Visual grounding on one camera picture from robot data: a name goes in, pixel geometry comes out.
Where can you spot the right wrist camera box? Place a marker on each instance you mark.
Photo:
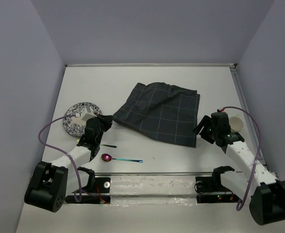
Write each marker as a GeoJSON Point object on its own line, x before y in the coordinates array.
{"type": "Point", "coordinates": [222, 110]}

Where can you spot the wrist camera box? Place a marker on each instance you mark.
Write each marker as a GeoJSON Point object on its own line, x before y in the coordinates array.
{"type": "Point", "coordinates": [84, 116]}
{"type": "Point", "coordinates": [222, 110]}

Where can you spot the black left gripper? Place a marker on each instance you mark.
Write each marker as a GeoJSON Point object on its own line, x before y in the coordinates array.
{"type": "Point", "coordinates": [106, 120]}

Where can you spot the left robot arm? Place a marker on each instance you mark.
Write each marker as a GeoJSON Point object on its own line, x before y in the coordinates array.
{"type": "Point", "coordinates": [51, 182]}

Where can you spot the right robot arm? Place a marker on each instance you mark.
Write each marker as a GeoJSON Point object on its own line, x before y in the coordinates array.
{"type": "Point", "coordinates": [255, 186]}

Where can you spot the dark grey checked cloth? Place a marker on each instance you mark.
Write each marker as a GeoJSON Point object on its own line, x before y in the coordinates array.
{"type": "Point", "coordinates": [162, 112]}

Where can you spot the cream cup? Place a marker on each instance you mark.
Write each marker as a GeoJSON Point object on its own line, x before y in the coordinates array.
{"type": "Point", "coordinates": [236, 123]}

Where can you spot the iridescent spoon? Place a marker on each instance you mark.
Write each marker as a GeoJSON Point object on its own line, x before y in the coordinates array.
{"type": "Point", "coordinates": [106, 157]}

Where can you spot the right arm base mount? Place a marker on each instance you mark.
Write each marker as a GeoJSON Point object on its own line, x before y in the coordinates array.
{"type": "Point", "coordinates": [209, 189]}

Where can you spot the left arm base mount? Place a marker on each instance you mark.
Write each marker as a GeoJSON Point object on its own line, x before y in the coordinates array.
{"type": "Point", "coordinates": [97, 193]}

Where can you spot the iridescent fork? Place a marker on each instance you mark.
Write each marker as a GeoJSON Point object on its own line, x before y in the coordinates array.
{"type": "Point", "coordinates": [110, 146]}

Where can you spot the blue floral white plate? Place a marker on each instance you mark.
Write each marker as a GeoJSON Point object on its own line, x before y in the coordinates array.
{"type": "Point", "coordinates": [75, 125]}

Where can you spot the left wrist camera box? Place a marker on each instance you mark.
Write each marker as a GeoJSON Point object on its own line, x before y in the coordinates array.
{"type": "Point", "coordinates": [84, 116]}

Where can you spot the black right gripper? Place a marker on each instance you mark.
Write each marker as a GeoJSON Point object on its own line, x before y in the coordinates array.
{"type": "Point", "coordinates": [205, 121]}

